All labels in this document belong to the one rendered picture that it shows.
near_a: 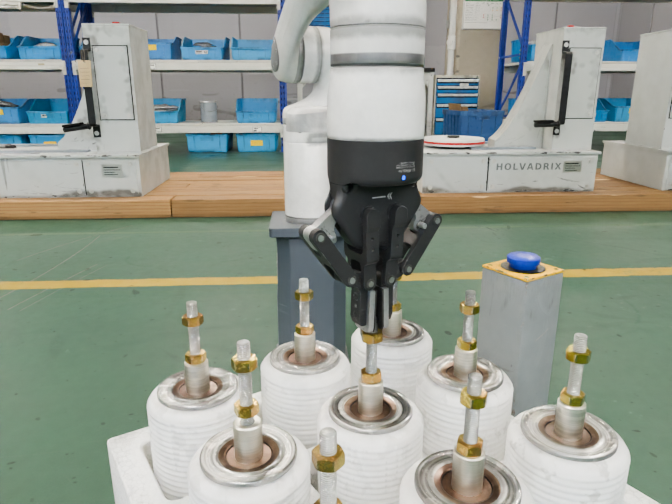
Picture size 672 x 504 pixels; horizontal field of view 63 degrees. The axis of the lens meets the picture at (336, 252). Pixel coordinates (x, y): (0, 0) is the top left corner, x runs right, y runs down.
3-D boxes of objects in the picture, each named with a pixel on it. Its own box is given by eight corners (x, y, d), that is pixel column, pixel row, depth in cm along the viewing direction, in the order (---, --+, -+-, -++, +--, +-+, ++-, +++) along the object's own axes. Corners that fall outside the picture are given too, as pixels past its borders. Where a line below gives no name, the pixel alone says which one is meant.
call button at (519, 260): (499, 269, 69) (500, 253, 69) (520, 264, 71) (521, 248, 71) (524, 277, 66) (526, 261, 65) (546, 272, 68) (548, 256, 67)
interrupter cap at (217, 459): (204, 501, 39) (203, 492, 38) (196, 439, 45) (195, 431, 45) (307, 479, 41) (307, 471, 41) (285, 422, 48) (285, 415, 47)
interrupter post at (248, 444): (235, 470, 42) (233, 433, 41) (231, 451, 44) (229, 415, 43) (267, 464, 42) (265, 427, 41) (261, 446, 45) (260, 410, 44)
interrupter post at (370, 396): (383, 405, 50) (384, 373, 49) (383, 420, 48) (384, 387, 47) (357, 404, 50) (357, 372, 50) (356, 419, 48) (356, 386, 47)
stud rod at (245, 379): (256, 432, 42) (252, 342, 40) (244, 435, 42) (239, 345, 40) (251, 425, 43) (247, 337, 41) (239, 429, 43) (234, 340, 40)
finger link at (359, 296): (364, 262, 46) (361, 318, 47) (333, 266, 44) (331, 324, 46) (374, 267, 45) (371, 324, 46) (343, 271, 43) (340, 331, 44)
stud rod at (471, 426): (478, 470, 39) (486, 375, 37) (468, 475, 39) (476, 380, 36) (467, 462, 40) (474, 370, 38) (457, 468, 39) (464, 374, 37)
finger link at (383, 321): (382, 289, 45) (382, 331, 46) (388, 288, 45) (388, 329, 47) (367, 281, 47) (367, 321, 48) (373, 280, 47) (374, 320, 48)
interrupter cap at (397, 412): (410, 391, 53) (410, 385, 52) (415, 439, 45) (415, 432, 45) (331, 388, 53) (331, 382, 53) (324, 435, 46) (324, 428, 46)
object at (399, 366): (399, 500, 63) (404, 359, 58) (334, 466, 69) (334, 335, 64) (439, 459, 71) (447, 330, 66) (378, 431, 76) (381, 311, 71)
